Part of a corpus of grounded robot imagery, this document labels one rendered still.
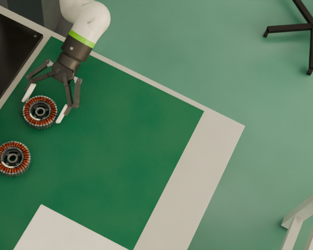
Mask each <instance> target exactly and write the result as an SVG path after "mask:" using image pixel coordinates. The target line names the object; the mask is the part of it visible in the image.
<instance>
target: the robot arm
mask: <svg viewBox="0 0 313 250"><path fill-rule="evenodd" d="M59 3H60V10H61V14H62V16H63V17H64V19H65V20H67V21H68V22H70V23H72V24H73V26H72V28H71V30H70V32H69V34H68V35H67V37H66V39H65V41H64V43H63V44H62V46H61V49H62V50H63V51H64V52H61V53H60V55H59V57H58V59H57V61H56V62H55V63H53V62H52V61H51V60H49V59H46V60H45V62H44V63H43V64H42V65H40V66H39V67H38V68H36V69H35V70H33V71H32V72H30V73H29V74H27V75H26V78H27V79H28V80H29V83H28V85H27V86H26V88H25V91H26V94H25V95H24V97H23V99H22V102H27V100H28V99H29V97H30V95H31V93H32V91H33V90H34V88H35V86H36V84H35V83H36V82H38V81H41V80H44V79H46V78H49V77H53V78H54V79H56V80H58V81H59V82H61V83H64V86H65V90H66V96H67V102H68V104H65V106H64V108H63V109H62V111H61V113H60V115H59V116H58V118H57V120H56V123H60V122H61V120H62V119H63V117H64V115H65V116H67V115H68V114H69V112H70V110H71V109H72V108H78V107H79V98H80V86H81V83H82V79H81V78H78V77H76V72H77V70H78V68H79V67H80V65H81V62H80V61H82V62H85V61H86V60H87V58H88V56H89V54H90V53H91V51H92V49H93V47H94V46H95V44H96V42H97V41H98V39H99V38H100V36H101V35H102V34H103V33H104V32H105V31H106V30H107V28H108V27H109V24H110V19H111V18H110V13H109V10H108V9H107V7H106V6H105V5H104V4H102V3H100V2H97V1H94V0H59ZM50 66H52V71H51V72H48V73H46V74H44V75H41V76H38V77H36V78H33V77H34V76H36V75H37V74H38V73H40V72H41V71H43V70H44V69H46V68H47V67H50ZM73 79H74V80H75V93H74V101H73V97H72V91H71V82H70V81H71V80H73Z"/></svg>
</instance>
